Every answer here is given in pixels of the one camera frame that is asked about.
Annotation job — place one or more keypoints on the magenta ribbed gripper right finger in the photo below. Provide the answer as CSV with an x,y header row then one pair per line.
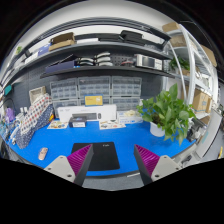
x,y
153,167

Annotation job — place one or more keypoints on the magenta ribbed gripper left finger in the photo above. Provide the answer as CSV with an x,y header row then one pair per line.
x,y
73,167

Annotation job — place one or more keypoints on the black mouse pad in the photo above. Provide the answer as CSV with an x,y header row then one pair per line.
x,y
104,157

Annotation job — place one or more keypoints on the beige computer mouse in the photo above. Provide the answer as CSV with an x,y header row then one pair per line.
x,y
42,153

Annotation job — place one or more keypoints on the blue table mat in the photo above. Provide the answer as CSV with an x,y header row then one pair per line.
x,y
61,141

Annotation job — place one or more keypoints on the white plant pot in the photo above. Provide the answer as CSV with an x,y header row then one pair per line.
x,y
158,132

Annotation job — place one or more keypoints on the small black box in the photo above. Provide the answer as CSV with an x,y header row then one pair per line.
x,y
77,122

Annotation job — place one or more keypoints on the sticker sheet left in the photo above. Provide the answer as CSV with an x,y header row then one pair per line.
x,y
56,124

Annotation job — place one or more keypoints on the sticker sheet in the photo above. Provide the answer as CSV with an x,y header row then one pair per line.
x,y
56,124
110,124

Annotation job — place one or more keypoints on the black vise clamp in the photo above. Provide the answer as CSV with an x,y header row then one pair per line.
x,y
196,129

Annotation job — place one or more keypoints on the sticker sheet right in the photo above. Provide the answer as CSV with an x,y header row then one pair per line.
x,y
110,124

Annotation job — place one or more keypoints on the white blue box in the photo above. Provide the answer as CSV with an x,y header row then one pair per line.
x,y
129,117

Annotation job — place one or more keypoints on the green potted plant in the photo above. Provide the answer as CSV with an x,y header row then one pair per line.
x,y
169,113

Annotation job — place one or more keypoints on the white keyboard box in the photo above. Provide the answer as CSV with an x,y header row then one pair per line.
x,y
92,113

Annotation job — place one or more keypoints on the patterned fabric bag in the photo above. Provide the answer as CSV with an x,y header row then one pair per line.
x,y
39,115

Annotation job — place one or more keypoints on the yellow label card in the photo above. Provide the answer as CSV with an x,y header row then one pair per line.
x,y
93,100

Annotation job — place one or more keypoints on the grey drawer organizer left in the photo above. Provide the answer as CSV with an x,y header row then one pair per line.
x,y
64,89

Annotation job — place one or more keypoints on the grey drawer organizer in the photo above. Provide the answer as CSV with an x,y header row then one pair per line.
x,y
126,86
94,85
64,89

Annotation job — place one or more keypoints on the cardboard box on rack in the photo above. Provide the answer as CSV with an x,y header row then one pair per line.
x,y
201,101

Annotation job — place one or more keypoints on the grey drawer organizer middle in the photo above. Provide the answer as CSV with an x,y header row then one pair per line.
x,y
94,85

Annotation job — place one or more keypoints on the wicker framed basket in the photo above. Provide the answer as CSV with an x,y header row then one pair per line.
x,y
35,93

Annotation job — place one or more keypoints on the grey drawer organizer right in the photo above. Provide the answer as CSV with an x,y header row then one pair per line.
x,y
126,86

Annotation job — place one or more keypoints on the white metal shelving rack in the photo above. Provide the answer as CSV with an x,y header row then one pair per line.
x,y
197,66

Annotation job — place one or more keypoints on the dark blue flat box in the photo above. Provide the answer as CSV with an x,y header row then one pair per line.
x,y
60,66

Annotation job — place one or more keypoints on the grey electronic instrument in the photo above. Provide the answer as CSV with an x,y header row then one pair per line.
x,y
148,62

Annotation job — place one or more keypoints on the cardboard box top shelf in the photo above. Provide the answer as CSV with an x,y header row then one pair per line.
x,y
62,40

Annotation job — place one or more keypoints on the lower grey wall shelf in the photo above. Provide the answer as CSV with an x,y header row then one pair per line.
x,y
105,71

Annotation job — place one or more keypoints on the grey wall shelf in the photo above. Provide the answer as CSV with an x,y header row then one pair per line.
x,y
92,48
105,71

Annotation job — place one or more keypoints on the upper grey wall shelf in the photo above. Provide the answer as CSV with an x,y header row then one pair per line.
x,y
92,48

